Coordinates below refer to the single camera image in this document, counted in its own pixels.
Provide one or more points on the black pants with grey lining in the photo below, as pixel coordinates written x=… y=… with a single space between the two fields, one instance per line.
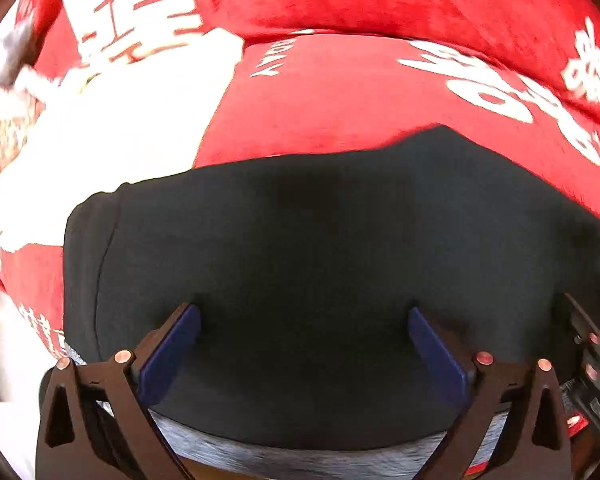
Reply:
x=305 y=260

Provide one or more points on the grey cloth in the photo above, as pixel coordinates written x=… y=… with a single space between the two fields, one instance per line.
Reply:
x=7 y=60

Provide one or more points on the pinkish patterned cloth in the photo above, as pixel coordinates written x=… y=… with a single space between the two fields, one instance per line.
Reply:
x=15 y=135

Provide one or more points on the white plush cloth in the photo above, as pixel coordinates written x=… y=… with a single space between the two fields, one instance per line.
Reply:
x=105 y=135

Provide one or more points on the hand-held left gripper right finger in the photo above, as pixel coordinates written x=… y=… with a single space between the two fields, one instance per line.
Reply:
x=435 y=350

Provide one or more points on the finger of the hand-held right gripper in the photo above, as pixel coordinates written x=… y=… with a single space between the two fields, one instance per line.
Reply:
x=586 y=321

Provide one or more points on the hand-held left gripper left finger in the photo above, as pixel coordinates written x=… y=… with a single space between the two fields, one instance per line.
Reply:
x=172 y=345

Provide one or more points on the red printed sofa cover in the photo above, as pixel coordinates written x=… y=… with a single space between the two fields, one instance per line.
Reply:
x=330 y=100

